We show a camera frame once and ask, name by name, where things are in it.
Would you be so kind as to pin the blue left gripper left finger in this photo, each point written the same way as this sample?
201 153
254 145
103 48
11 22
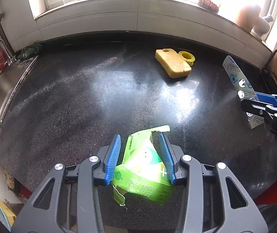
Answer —
111 159

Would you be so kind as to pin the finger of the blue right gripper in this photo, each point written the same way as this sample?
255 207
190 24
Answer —
266 98

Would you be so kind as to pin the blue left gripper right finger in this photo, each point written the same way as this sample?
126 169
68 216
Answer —
167 159

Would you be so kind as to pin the green torn carton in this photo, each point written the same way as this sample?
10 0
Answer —
142 171

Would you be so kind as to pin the yellow sponge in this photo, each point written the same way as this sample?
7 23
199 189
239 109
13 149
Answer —
173 63

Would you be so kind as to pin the yellow tape spool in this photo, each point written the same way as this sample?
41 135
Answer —
188 57

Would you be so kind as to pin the clay pot on windowsill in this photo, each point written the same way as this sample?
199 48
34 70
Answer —
247 17

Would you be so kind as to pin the brown scrubber on windowsill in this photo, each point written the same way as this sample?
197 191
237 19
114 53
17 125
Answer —
208 5

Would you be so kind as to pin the yellow cardboard box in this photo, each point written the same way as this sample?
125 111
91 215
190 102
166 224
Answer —
7 216

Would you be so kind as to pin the stainless steel sink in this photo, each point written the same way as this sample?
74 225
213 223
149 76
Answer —
11 78

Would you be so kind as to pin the green dish cloth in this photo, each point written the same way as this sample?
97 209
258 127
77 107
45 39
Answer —
29 52

